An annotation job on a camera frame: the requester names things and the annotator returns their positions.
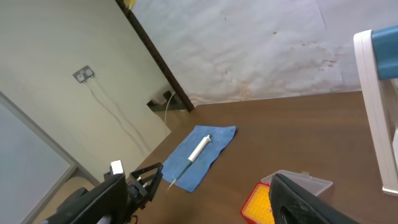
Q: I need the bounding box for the grey wall socket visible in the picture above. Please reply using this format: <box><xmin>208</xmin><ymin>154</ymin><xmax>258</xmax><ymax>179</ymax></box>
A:
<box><xmin>72</xmin><ymin>65</ymin><xmax>95</xmax><ymax>84</ymax></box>

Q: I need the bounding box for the black floor bracket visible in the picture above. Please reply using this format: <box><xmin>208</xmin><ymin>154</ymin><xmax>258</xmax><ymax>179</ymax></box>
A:
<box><xmin>146</xmin><ymin>90</ymin><xmax>187</xmax><ymax>113</ymax></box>

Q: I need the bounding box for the white and blue stand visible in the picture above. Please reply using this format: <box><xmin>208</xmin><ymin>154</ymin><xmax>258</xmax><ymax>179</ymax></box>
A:
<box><xmin>353</xmin><ymin>24</ymin><xmax>398</xmax><ymax>197</ymax></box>

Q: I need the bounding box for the white pipette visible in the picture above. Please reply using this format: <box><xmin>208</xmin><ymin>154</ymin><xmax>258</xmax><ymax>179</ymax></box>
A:
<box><xmin>167</xmin><ymin>134</ymin><xmax>213</xmax><ymax>190</ymax></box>

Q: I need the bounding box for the grey framed panel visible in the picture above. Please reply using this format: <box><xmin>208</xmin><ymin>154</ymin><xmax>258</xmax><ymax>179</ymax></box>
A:
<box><xmin>0</xmin><ymin>90</ymin><xmax>79</xmax><ymax>224</ymax></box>

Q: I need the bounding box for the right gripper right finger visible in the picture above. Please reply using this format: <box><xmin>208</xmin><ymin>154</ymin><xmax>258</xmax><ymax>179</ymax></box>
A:
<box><xmin>269</xmin><ymin>172</ymin><xmax>359</xmax><ymax>224</ymax></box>

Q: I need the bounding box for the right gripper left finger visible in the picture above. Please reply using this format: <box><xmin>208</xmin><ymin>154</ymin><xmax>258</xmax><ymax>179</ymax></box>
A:
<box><xmin>39</xmin><ymin>173</ymin><xmax>129</xmax><ymax>224</ymax></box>

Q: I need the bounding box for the blue cloth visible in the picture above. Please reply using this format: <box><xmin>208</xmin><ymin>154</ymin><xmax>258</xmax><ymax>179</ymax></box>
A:
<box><xmin>161</xmin><ymin>124</ymin><xmax>238</xmax><ymax>194</ymax></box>

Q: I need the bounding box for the red and yellow tip box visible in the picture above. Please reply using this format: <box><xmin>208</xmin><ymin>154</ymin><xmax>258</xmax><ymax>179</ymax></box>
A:
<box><xmin>239</xmin><ymin>169</ymin><xmax>334</xmax><ymax>224</ymax></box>

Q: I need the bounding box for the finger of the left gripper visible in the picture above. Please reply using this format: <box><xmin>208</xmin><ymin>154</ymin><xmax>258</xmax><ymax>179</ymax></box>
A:
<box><xmin>128</xmin><ymin>162</ymin><xmax>164</xmax><ymax>203</ymax></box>

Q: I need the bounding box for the dark wooden post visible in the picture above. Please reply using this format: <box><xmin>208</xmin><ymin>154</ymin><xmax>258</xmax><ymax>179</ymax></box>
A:
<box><xmin>114</xmin><ymin>0</ymin><xmax>196</xmax><ymax>113</ymax></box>

